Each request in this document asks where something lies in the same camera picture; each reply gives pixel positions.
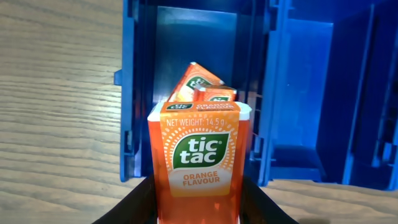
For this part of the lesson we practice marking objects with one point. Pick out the blue tray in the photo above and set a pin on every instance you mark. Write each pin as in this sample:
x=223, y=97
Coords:
x=304, y=93

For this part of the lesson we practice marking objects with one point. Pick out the orange candy box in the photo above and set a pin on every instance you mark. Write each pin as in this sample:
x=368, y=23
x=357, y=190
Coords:
x=199, y=155
x=217, y=93
x=192, y=81

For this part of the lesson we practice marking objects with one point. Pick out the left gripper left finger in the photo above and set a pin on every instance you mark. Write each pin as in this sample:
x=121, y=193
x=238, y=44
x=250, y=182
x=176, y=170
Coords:
x=136, y=205

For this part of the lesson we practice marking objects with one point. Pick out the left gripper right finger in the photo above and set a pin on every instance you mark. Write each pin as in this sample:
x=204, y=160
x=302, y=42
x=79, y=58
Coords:
x=261, y=208

